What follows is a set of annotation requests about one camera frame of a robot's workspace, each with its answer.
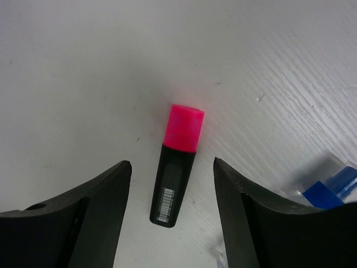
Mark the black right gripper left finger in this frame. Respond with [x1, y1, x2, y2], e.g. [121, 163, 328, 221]
[1, 161, 132, 267]

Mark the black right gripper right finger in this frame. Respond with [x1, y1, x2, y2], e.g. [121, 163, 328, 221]
[213, 158, 356, 267]

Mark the clear spray bottle blue cap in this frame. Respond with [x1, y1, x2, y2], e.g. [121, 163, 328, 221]
[277, 154, 356, 209]

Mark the pink and black highlighter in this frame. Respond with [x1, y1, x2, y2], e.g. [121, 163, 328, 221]
[149, 104, 205, 228]

